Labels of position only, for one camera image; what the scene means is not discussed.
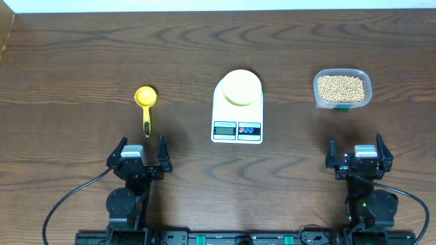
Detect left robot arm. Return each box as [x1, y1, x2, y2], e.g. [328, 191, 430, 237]
[106, 136, 173, 230]

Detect pale yellow bowl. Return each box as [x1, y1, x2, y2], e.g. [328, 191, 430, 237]
[221, 69, 262, 106]

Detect soybeans in container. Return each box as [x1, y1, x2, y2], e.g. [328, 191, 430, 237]
[317, 76, 365, 103]

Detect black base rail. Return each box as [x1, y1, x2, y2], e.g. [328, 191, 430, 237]
[74, 229, 416, 245]

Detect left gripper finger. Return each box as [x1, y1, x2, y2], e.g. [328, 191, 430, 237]
[157, 135, 170, 167]
[108, 137, 127, 163]

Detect clear plastic container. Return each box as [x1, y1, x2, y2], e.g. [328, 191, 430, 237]
[313, 69, 373, 110]

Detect white digital kitchen scale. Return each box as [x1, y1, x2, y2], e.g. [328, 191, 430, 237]
[211, 78, 264, 144]

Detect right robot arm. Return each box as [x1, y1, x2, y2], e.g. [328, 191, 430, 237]
[325, 133, 399, 230]

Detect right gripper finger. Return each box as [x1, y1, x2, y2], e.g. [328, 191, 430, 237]
[376, 133, 394, 169]
[326, 136, 337, 167]

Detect right black cable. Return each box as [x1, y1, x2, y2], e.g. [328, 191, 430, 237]
[347, 163, 431, 245]

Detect yellow measuring scoop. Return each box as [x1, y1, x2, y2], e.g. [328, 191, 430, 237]
[134, 86, 157, 137]

